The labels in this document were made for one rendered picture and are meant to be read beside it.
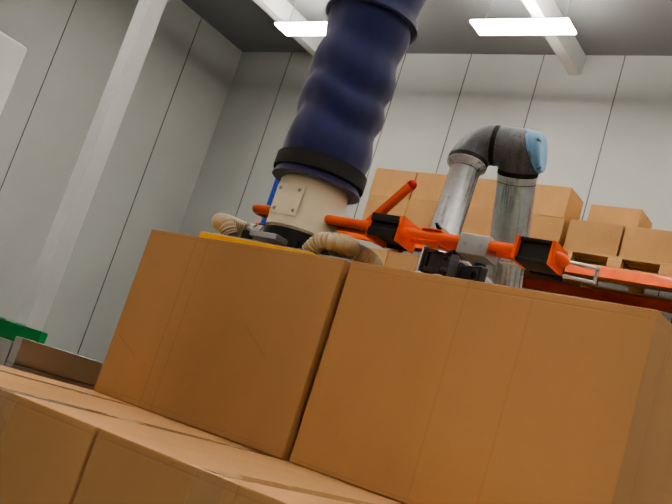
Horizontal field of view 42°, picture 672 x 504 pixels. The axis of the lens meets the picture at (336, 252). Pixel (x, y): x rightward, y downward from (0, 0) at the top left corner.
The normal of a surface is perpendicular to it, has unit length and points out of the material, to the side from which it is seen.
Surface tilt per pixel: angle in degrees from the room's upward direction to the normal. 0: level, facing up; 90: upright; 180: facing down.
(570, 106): 90
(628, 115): 90
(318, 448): 90
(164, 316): 90
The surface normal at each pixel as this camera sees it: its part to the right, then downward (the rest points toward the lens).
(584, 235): -0.52, -0.33
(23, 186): 0.80, 0.14
